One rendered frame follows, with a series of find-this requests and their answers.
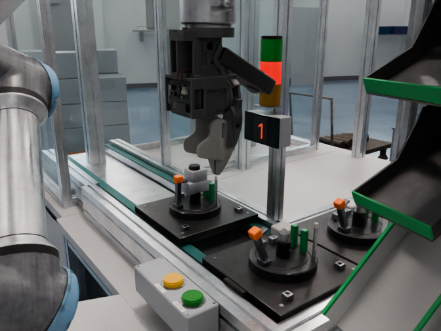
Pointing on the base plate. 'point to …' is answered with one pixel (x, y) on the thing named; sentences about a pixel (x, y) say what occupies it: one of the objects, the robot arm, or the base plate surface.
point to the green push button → (192, 298)
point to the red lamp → (272, 70)
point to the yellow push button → (172, 280)
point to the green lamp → (271, 50)
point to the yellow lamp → (273, 99)
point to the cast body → (195, 179)
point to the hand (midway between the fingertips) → (220, 165)
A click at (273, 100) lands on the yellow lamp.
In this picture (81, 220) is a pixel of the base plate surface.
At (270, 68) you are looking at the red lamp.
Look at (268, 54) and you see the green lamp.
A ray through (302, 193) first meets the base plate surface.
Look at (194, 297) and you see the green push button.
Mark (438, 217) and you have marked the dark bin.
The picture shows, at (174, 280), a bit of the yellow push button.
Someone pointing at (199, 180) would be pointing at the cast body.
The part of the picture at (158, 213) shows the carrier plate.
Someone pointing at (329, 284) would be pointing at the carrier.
